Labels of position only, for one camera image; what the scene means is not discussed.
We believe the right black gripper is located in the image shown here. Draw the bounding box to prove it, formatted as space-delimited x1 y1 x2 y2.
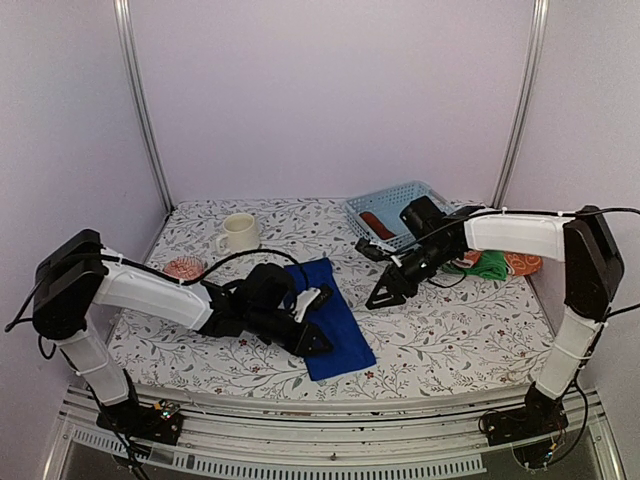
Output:
366 240 458 310

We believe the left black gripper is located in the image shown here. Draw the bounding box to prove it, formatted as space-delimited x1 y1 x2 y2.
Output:
246 306 335 358

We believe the blue towel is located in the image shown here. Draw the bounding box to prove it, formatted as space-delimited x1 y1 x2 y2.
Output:
284 258 376 382

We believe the brown towel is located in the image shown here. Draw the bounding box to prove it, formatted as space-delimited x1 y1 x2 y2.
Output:
359 211 397 241

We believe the orange patterned towel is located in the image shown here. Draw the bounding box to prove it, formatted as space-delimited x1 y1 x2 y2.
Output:
457 249 544 277

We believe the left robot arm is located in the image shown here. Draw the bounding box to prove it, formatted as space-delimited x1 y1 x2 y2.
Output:
32 229 333 434

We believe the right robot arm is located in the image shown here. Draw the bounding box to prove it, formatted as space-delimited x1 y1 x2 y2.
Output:
356 196 625 436

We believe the light blue plastic basket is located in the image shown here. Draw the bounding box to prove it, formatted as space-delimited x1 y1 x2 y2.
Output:
343 181 454 250

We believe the floral table mat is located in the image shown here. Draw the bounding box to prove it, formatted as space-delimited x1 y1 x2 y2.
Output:
109 199 552 402

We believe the green towel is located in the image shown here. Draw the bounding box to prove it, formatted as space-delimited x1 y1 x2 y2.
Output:
441 250 509 281

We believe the cream ceramic mug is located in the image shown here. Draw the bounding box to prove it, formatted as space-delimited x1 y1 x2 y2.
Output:
215 213 261 255

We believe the red patterned small bowl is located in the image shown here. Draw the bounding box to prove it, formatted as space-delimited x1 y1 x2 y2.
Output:
163 256 206 280

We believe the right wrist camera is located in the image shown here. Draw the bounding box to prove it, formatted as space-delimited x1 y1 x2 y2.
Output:
355 238 402 266

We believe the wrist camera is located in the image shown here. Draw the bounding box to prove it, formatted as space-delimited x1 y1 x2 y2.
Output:
293 283 333 323
355 238 402 266

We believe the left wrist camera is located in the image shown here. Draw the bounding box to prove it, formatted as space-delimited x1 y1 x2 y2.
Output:
293 283 333 323

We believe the front aluminium rail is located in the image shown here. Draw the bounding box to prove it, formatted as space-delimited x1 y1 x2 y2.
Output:
44 384 621 480

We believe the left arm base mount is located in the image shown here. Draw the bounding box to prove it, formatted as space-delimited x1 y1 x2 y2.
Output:
97 386 184 446

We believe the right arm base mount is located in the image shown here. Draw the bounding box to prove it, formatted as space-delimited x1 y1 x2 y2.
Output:
478 383 569 446

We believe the right aluminium frame post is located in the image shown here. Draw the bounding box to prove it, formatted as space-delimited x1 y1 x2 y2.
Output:
491 0 550 208

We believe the aluminium frame post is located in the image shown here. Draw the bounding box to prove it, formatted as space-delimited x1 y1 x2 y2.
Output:
113 0 175 214
491 0 550 208

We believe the left aluminium frame post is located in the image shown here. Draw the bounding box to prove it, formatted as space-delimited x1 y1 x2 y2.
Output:
113 0 175 214

